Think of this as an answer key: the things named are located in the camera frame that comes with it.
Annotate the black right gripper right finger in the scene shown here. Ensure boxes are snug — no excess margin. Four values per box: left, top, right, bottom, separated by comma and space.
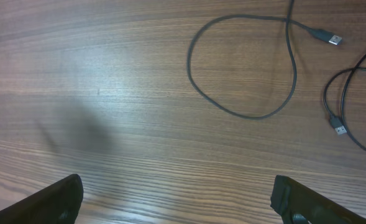
270, 175, 366, 224

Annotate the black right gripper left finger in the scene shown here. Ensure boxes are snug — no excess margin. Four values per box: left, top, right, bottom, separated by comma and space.
0, 174, 83, 224

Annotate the thin black cable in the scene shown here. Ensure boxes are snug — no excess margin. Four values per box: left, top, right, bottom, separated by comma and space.
322, 41, 366, 158

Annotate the black usb cable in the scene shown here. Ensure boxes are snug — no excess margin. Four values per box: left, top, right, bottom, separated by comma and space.
186, 0, 343, 121

